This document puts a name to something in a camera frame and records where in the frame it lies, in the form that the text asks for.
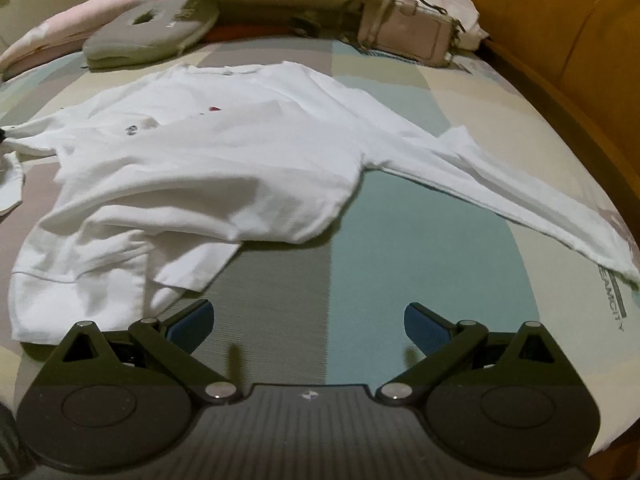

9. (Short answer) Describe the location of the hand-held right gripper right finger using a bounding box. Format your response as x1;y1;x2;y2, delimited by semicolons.
375;302;571;406

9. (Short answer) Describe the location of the beige handbag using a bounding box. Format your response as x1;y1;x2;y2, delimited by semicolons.
290;0;466;68

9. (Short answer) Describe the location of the grey donut cushion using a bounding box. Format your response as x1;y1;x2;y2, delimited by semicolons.
82;0;221;68

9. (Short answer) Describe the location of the white long-sleeve shirt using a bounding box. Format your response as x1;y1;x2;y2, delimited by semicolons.
0;61;640;346

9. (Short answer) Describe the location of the wooden headboard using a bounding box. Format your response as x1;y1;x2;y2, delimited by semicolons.
435;0;640;241

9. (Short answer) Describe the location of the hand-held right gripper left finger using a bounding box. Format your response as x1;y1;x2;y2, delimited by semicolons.
47;299;246;406

